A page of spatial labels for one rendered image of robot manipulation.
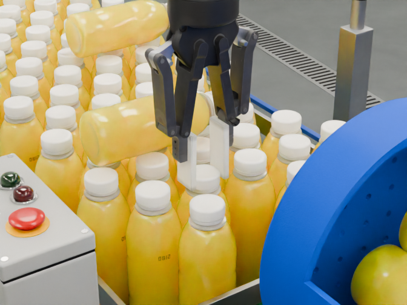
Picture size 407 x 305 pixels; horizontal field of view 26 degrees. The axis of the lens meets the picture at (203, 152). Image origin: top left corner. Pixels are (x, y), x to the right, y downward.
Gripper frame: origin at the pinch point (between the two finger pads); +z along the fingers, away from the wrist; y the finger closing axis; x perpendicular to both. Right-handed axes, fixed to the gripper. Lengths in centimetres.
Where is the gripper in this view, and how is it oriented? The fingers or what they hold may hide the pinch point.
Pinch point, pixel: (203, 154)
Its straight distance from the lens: 100.4
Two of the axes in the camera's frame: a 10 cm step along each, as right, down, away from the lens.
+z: 0.0, 8.8, 4.8
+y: 8.3, -2.7, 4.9
